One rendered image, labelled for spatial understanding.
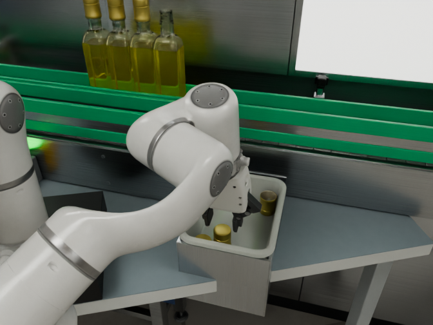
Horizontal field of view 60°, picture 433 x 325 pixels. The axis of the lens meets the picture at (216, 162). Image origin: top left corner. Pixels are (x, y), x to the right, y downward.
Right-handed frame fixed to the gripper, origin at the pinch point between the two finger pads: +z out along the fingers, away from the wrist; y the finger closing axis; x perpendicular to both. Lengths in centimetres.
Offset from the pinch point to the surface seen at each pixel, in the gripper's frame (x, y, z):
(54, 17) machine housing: -45, 60, -11
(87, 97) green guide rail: -21.5, 38.9, -5.0
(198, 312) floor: -11, 19, 90
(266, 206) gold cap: -9.3, -6.6, 7.4
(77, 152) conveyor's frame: -10.2, 37.7, 1.8
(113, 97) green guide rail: -21.9, 31.9, -5.8
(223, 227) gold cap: 0.3, 0.0, 3.1
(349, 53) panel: -43.5, -18.3, -9.3
